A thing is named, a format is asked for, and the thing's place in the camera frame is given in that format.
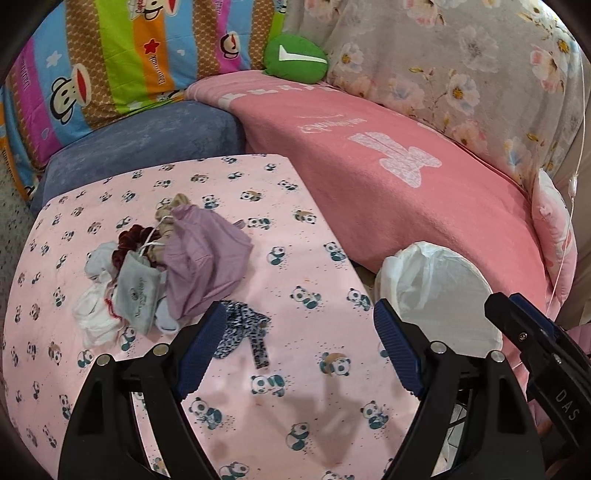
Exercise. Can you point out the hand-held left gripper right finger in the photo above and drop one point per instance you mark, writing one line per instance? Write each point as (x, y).
(397, 351)

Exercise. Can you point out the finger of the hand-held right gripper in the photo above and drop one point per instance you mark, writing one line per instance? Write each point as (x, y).
(538, 316)
(517, 325)

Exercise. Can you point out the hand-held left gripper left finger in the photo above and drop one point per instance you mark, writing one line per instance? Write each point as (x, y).
(203, 351)

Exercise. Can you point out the black and white leopard band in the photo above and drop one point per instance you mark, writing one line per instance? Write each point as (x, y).
(240, 323)

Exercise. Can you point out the small white sock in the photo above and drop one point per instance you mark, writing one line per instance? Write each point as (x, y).
(167, 318)

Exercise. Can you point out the bin with white bag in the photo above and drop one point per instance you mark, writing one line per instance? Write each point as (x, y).
(443, 286)

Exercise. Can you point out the purple cloth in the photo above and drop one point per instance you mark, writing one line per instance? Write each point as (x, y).
(203, 258)

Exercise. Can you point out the white cloth with red trim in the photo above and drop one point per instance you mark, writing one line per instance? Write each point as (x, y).
(97, 314)

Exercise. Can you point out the dark red scrunchie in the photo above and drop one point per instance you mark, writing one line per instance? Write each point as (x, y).
(127, 240)

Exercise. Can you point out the beige polka dot scrunchie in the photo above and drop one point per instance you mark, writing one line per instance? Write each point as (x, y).
(178, 201)

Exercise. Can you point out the pink floral pillow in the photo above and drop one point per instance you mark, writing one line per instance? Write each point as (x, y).
(551, 217)

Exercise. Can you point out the pink panda print tablecloth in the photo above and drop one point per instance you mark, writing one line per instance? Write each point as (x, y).
(277, 207)

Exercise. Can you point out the pink blanket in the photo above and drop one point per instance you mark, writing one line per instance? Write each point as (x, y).
(369, 184)

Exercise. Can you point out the blue sofa cushion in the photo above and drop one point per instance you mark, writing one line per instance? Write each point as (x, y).
(138, 138)

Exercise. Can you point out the grey floral cloth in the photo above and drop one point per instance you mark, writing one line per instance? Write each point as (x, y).
(415, 55)

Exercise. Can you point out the green round cushion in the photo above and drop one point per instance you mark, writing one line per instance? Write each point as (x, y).
(295, 57)

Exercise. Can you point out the colourful monkey print pillow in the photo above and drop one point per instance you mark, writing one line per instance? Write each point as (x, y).
(115, 46)

